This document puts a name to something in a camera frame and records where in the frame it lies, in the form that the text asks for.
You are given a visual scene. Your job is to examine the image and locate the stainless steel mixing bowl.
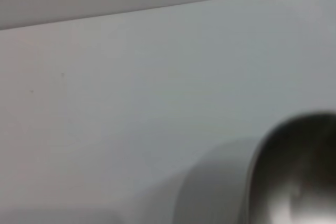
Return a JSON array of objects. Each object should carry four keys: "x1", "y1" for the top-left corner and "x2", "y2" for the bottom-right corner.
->
[{"x1": 246, "y1": 111, "x2": 336, "y2": 224}]

